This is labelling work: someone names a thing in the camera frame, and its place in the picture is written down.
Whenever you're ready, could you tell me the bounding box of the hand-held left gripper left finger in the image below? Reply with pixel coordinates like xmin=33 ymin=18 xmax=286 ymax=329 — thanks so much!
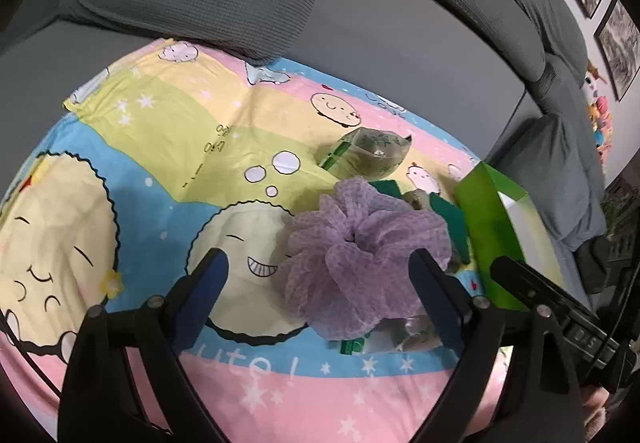
xmin=59 ymin=247 xmax=231 ymax=443

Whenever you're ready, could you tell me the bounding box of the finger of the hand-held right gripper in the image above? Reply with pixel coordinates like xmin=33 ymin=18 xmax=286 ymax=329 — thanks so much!
xmin=490 ymin=254 xmax=597 ymax=325

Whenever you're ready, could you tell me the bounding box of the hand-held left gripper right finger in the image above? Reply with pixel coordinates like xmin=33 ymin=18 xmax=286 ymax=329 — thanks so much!
xmin=407 ymin=247 xmax=586 ymax=443

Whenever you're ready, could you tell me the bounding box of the green cardboard box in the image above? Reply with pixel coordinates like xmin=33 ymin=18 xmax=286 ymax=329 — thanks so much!
xmin=454 ymin=162 xmax=568 ymax=313

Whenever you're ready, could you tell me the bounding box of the purple mesh bath loofah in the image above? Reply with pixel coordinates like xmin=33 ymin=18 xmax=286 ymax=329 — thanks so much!
xmin=274 ymin=178 xmax=453 ymax=340

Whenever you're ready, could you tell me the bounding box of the grey cloth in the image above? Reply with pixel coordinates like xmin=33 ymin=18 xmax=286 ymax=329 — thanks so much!
xmin=402 ymin=190 xmax=433 ymax=211

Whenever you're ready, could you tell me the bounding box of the clear packet with green print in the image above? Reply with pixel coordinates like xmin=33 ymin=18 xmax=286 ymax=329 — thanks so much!
xmin=318 ymin=127 xmax=414 ymax=181
xmin=327 ymin=313 xmax=451 ymax=355

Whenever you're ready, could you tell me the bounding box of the dark green scouring pad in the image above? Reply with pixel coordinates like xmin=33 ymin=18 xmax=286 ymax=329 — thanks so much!
xmin=427 ymin=193 xmax=473 ymax=266
xmin=372 ymin=180 xmax=406 ymax=199

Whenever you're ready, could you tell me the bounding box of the cartoon printed blanket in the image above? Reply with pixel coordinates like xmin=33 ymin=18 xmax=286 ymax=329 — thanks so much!
xmin=0 ymin=38 xmax=516 ymax=443

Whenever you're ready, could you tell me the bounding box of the pile of colourful plush toys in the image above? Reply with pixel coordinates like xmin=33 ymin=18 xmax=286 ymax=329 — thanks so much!
xmin=582 ymin=63 xmax=616 ymax=159

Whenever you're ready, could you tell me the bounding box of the grey sofa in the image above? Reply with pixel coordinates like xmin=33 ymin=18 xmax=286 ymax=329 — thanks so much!
xmin=0 ymin=0 xmax=608 ymax=274

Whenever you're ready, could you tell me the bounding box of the grey sofa back cushion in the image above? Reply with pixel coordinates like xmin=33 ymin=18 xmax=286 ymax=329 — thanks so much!
xmin=492 ymin=0 xmax=588 ymax=84

